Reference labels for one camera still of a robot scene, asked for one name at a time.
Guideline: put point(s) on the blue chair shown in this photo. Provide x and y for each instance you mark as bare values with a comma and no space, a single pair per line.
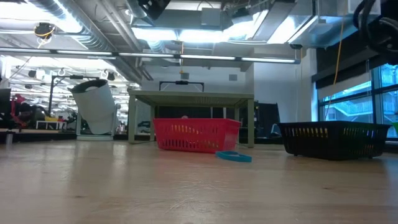
275,130

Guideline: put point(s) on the blue rubber band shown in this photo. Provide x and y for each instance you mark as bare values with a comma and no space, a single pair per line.
233,158

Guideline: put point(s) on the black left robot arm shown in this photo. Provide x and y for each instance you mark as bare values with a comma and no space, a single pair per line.
154,7

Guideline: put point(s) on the pale green mesh shelf riser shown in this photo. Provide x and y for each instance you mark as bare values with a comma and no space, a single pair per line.
192,98

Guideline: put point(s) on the black plastic basket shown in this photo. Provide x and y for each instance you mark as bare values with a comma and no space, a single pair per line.
335,140

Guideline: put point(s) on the long ceiling light strip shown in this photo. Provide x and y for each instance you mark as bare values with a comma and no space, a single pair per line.
205,57

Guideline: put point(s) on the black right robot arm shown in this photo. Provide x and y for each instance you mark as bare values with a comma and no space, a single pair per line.
385,40

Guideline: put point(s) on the red plastic basket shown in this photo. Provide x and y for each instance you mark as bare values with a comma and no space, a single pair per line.
196,135

